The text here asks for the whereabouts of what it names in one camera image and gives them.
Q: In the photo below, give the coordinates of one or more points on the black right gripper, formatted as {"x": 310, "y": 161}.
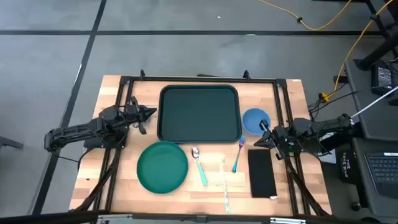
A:
{"x": 281, "y": 137}

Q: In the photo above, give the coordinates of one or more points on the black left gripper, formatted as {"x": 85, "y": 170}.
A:
{"x": 133, "y": 113}

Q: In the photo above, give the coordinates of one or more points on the blue round bowl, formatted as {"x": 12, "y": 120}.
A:
{"x": 252, "y": 119}

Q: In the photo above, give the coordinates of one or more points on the iridescent metal fork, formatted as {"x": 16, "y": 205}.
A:
{"x": 237, "y": 157}

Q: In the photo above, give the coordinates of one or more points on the black cloth napkin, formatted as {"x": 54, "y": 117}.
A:
{"x": 261, "y": 174}

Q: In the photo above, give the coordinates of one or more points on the green round plate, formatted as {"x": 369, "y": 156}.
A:
{"x": 161, "y": 168}

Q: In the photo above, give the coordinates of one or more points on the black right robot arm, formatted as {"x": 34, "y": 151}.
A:
{"x": 326, "y": 126}

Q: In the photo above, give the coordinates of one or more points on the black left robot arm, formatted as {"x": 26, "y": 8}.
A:
{"x": 77, "y": 129}

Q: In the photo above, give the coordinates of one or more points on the dark green plastic tray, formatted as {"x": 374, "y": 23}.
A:
{"x": 199, "y": 113}

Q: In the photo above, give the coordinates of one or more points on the black printed tote bag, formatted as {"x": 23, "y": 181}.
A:
{"x": 346, "y": 165}

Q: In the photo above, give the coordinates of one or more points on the grey side desk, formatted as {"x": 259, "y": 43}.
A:
{"x": 373, "y": 124}

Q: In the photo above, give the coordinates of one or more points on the dark laptop computer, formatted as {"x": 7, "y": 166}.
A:
{"x": 382, "y": 171}

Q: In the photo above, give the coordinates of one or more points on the black power adapter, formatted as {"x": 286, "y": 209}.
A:
{"x": 384, "y": 77}

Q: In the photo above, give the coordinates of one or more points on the grey furniture leg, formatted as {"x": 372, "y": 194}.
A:
{"x": 9, "y": 142}

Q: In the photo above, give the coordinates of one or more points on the black stand leg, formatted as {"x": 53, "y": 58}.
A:
{"x": 379, "y": 49}

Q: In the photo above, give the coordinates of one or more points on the black metal table frame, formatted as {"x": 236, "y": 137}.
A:
{"x": 155, "y": 79}

